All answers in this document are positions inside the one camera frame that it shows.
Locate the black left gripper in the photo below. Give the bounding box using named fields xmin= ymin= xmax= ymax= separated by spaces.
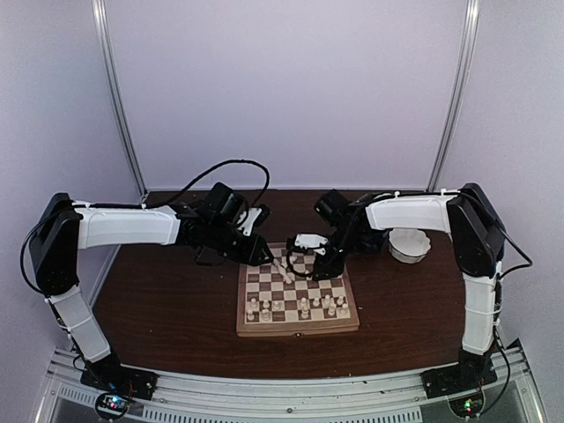
xmin=207 ymin=219 xmax=274 ymax=266

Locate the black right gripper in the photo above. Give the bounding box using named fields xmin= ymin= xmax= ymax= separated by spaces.
xmin=312 ymin=227 xmax=364 ymax=281

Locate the white bishop piece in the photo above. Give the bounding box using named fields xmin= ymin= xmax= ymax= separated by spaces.
xmin=300 ymin=298 xmax=309 ymax=320

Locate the wooden chess board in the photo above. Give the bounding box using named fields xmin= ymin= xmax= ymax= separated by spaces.
xmin=236 ymin=243 xmax=360 ymax=338

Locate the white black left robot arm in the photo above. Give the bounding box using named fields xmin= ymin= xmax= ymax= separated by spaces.
xmin=19 ymin=182 xmax=273 ymax=391

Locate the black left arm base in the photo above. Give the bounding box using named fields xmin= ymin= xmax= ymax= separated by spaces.
xmin=74 ymin=343 xmax=158 ymax=400

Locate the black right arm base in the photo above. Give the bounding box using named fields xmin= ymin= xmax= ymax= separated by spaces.
xmin=420 ymin=349 xmax=497 ymax=399

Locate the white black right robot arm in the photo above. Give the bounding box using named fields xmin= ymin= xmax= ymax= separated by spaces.
xmin=312 ymin=183 xmax=505 ymax=390

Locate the lying white king piece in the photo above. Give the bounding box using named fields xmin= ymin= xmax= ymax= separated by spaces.
xmin=273 ymin=259 xmax=293 ymax=284

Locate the white scalloped bowl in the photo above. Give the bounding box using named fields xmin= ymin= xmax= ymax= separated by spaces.
xmin=389 ymin=228 xmax=431 ymax=264

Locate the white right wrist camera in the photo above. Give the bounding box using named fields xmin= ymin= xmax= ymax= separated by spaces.
xmin=286 ymin=234 xmax=329 ymax=256

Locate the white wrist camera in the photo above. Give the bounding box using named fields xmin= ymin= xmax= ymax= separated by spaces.
xmin=286 ymin=234 xmax=329 ymax=256
xmin=235 ymin=204 xmax=271 ymax=236

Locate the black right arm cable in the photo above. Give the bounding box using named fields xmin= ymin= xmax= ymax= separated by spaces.
xmin=284 ymin=249 xmax=318 ymax=278

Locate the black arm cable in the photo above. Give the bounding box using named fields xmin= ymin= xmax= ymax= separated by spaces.
xmin=284 ymin=249 xmax=318 ymax=278
xmin=175 ymin=158 xmax=271 ymax=208

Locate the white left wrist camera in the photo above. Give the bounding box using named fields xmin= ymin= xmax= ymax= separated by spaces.
xmin=235 ymin=204 xmax=271 ymax=236

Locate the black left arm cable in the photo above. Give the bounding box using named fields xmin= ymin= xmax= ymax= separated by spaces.
xmin=175 ymin=158 xmax=271 ymax=208

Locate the left aluminium corner post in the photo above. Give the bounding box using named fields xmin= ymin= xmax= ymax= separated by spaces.
xmin=92 ymin=0 xmax=148 ymax=199

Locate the aluminium corner post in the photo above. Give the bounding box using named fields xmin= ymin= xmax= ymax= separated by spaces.
xmin=92 ymin=0 xmax=148 ymax=199
xmin=426 ymin=0 xmax=480 ymax=192

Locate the right aluminium corner post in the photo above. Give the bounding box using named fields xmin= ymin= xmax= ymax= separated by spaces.
xmin=426 ymin=0 xmax=480 ymax=192

